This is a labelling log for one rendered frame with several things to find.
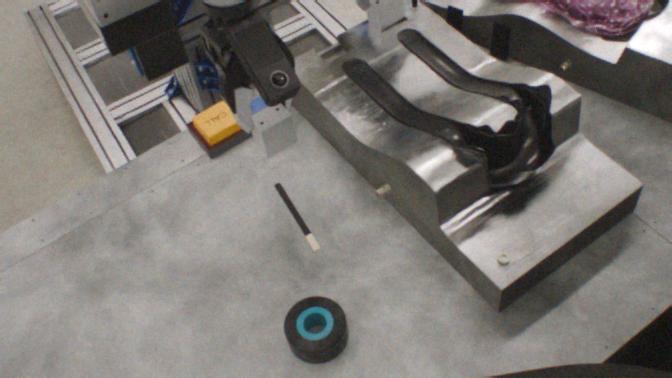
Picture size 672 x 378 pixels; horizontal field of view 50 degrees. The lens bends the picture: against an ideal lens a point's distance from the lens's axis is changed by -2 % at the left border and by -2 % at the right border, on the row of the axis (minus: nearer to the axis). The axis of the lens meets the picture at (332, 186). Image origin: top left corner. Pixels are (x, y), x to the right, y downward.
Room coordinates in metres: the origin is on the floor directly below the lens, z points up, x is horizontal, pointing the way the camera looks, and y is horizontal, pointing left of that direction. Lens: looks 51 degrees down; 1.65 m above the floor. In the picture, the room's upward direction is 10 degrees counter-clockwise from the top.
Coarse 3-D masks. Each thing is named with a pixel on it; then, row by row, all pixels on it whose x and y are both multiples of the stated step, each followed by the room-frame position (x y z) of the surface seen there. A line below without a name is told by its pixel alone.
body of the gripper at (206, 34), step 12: (252, 0) 0.70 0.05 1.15; (216, 12) 0.69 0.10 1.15; (228, 12) 0.69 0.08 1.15; (240, 12) 0.69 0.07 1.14; (204, 24) 0.75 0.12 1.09; (216, 24) 0.74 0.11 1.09; (204, 36) 0.74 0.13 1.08; (216, 36) 0.72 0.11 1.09; (276, 36) 0.71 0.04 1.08; (216, 48) 0.71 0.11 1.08; (228, 48) 0.69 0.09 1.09; (216, 60) 0.73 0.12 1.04; (228, 60) 0.68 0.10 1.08; (240, 72) 0.68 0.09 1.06
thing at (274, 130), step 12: (252, 108) 0.74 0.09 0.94; (264, 108) 0.73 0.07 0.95; (276, 108) 0.71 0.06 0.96; (252, 120) 0.70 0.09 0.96; (264, 120) 0.69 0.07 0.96; (276, 120) 0.69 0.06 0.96; (288, 120) 0.69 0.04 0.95; (252, 132) 0.70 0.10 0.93; (264, 132) 0.68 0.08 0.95; (276, 132) 0.68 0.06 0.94; (288, 132) 0.69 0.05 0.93; (264, 144) 0.67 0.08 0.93; (276, 144) 0.68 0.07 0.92; (288, 144) 0.69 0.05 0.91
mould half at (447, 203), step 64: (320, 64) 0.86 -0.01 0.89; (384, 64) 0.84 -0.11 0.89; (320, 128) 0.80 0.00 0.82; (384, 128) 0.71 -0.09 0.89; (576, 128) 0.66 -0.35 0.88; (448, 192) 0.55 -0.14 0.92; (512, 192) 0.58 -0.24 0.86; (576, 192) 0.56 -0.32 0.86; (640, 192) 0.55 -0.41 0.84; (448, 256) 0.52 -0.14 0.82; (512, 256) 0.48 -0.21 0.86
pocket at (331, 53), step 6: (342, 42) 0.92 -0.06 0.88; (330, 48) 0.91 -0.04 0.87; (336, 48) 0.92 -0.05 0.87; (342, 48) 0.92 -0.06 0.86; (348, 48) 0.91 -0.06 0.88; (354, 48) 0.89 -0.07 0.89; (318, 54) 0.90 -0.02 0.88; (324, 54) 0.91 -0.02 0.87; (330, 54) 0.91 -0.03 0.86; (336, 54) 0.91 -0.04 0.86; (342, 54) 0.91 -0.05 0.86; (330, 60) 0.90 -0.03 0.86
